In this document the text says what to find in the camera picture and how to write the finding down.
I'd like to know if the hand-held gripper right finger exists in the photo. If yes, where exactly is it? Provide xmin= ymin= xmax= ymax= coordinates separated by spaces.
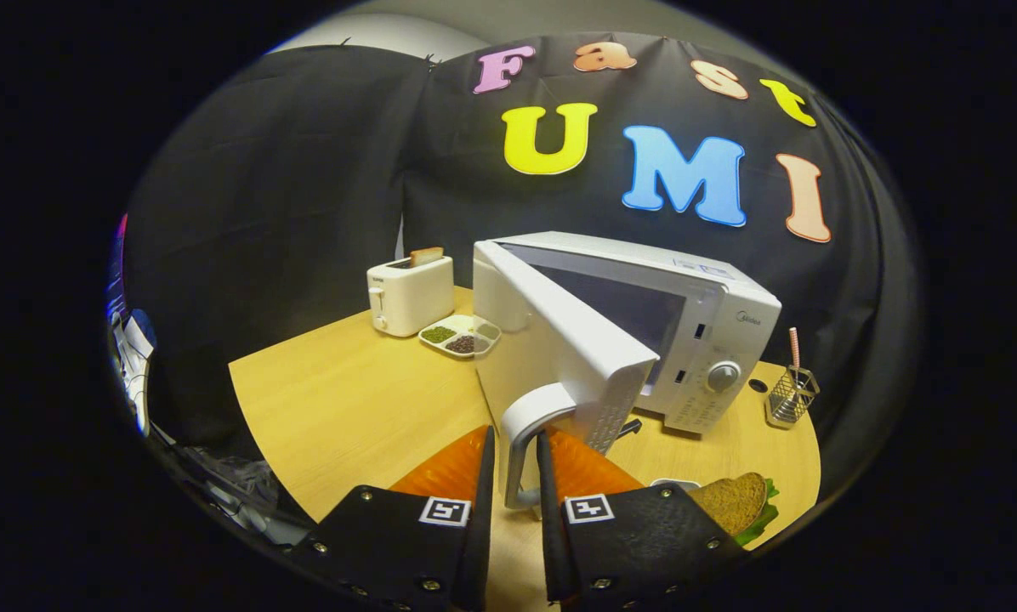
xmin=536 ymin=427 xmax=753 ymax=611

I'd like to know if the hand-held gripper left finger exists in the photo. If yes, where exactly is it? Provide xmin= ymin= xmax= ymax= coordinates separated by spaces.
xmin=287 ymin=425 xmax=497 ymax=612

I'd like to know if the white microwave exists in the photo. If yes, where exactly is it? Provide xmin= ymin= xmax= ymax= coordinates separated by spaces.
xmin=472 ymin=231 xmax=783 ymax=513

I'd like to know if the brown bread lettuce sandwich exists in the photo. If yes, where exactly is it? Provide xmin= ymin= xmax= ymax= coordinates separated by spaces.
xmin=689 ymin=473 xmax=780 ymax=547

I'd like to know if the white divided bean dish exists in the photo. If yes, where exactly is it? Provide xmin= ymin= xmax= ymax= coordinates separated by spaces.
xmin=418 ymin=314 xmax=503 ymax=360

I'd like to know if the white toaster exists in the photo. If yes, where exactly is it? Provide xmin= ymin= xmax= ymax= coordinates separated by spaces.
xmin=366 ymin=255 xmax=456 ymax=338

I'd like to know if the wire mesh holder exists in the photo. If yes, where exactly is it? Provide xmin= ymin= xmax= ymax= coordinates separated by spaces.
xmin=764 ymin=365 xmax=821 ymax=426

